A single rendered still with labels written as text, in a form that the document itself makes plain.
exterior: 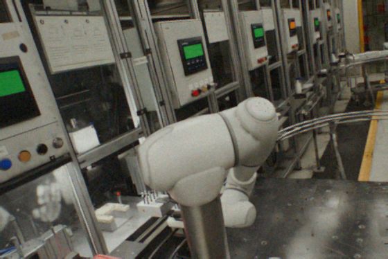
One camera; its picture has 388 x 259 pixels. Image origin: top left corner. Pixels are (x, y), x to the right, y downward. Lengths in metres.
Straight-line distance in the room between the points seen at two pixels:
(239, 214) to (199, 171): 0.55
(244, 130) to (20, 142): 0.79
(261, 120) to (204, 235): 0.31
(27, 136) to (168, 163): 0.69
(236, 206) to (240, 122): 0.57
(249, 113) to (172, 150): 0.18
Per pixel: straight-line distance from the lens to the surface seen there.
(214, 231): 0.80
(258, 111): 0.67
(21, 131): 1.24
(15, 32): 1.28
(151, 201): 1.45
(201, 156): 0.65
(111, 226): 1.64
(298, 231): 1.71
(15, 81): 1.22
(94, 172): 1.64
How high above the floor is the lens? 1.66
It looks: 16 degrees down
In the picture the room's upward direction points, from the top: 11 degrees counter-clockwise
